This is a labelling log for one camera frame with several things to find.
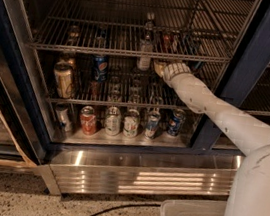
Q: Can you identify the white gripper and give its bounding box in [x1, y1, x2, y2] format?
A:
[153, 60, 191, 85]

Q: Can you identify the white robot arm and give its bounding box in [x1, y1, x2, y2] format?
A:
[154, 62, 270, 216]

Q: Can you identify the blue silver can bottom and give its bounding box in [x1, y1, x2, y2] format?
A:
[144, 111, 161, 140]

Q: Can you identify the blue pepsi can middle shelf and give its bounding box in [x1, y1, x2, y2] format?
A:
[92, 55, 109, 83]

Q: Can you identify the blue pepsi can bottom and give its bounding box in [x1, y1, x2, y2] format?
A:
[166, 108, 186, 136]

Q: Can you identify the white green can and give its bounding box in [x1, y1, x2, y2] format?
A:
[104, 106, 122, 136]
[123, 109, 141, 138]

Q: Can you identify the white green can bottom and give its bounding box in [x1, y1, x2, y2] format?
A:
[104, 106, 122, 136]

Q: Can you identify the red coke can bottom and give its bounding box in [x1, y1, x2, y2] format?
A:
[80, 106, 97, 135]

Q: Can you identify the brown can behind gold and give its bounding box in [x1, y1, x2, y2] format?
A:
[59, 52, 77, 70]

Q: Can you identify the stainless steel fridge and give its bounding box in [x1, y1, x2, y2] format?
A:
[0, 0, 270, 196]

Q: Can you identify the gold can middle shelf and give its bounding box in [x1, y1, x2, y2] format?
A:
[53, 62, 75, 99]

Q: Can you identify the silver can bottom left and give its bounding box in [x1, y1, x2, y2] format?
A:
[55, 104, 73, 132]

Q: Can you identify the clear glass bottle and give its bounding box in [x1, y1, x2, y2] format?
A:
[137, 12, 155, 71]

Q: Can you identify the middle wire shelf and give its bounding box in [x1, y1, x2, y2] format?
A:
[29, 36, 225, 128]

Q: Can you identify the upper wire shelf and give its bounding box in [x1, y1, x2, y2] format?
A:
[31, 0, 258, 63]

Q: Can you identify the black cable on floor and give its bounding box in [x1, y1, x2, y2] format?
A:
[67, 190, 162, 216]

